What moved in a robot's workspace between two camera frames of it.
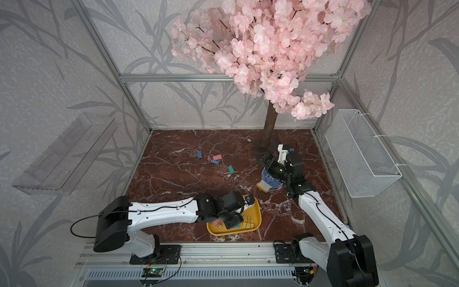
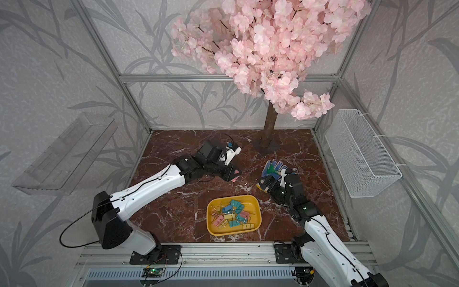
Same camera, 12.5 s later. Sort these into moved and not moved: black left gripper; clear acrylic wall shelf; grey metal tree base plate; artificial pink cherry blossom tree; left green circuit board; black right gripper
Moved: black left gripper; black right gripper
Not moved: left green circuit board; artificial pink cherry blossom tree; grey metal tree base plate; clear acrylic wall shelf
